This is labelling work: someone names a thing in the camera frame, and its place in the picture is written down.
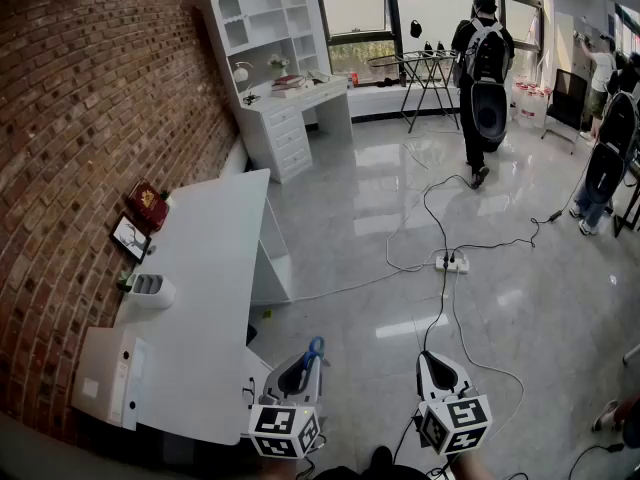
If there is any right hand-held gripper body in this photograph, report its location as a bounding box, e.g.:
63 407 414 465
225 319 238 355
415 349 494 456

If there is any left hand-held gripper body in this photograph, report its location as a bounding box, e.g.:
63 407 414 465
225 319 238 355
248 350 326 462

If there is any white desk organizer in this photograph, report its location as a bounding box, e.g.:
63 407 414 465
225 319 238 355
127 272 177 311

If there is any person's right forearm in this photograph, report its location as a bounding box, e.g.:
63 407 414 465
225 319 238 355
452 447 496 480

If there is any person's left forearm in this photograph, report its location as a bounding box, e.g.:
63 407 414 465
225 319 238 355
259 455 309 480

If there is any beige file box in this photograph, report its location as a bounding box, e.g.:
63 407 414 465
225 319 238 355
71 325 139 425

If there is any person's black shoe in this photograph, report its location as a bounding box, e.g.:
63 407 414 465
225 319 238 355
368 445 395 469

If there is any person's black clothing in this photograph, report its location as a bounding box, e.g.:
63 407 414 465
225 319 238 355
312 462 436 480

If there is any white power strip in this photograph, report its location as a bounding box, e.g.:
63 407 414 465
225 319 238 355
434 252 471 275

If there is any white desk side shelf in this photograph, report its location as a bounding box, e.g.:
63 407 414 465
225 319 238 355
249 197 294 305

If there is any grey partition panel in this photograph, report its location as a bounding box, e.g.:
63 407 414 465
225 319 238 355
0 407 261 480

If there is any black framed deer picture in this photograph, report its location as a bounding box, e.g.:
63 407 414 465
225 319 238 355
108 212 153 265

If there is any red hardcover book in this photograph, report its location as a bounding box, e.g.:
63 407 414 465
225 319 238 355
124 180 170 232

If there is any black table leg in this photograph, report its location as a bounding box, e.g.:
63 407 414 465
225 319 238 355
613 182 640 239

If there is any black hanging pod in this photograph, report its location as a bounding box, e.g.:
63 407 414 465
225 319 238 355
584 140 631 204
469 80 510 152

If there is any white hutch desk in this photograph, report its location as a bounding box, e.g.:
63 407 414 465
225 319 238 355
202 0 355 184

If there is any row of clear water jugs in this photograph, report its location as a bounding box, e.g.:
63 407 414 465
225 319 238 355
512 75 554 129

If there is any white window bench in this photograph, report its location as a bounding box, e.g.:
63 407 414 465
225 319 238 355
347 82 464 119

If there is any black backpack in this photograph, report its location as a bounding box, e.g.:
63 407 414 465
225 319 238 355
597 90 640 159

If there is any black chair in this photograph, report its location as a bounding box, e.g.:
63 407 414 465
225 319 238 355
541 67 589 155

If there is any white table lamp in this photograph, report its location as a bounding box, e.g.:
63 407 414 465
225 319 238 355
232 61 256 99

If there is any metal drying rack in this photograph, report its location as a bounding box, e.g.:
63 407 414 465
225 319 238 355
367 50 464 134

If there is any white flower vase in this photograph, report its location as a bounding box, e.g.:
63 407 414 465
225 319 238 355
267 53 291 80

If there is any grey backpack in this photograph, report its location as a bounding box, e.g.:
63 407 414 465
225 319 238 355
462 17 514 87

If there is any black framed window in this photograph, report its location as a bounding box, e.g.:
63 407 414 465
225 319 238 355
313 0 546 77

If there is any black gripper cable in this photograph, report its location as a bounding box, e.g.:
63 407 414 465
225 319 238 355
422 265 451 357

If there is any long white floor cable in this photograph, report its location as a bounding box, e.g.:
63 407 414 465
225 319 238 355
289 177 441 304

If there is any black looped floor cable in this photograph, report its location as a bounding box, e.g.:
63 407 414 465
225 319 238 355
422 173 484 262

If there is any black cable with adapter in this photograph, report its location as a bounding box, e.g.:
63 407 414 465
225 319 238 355
449 157 596 262

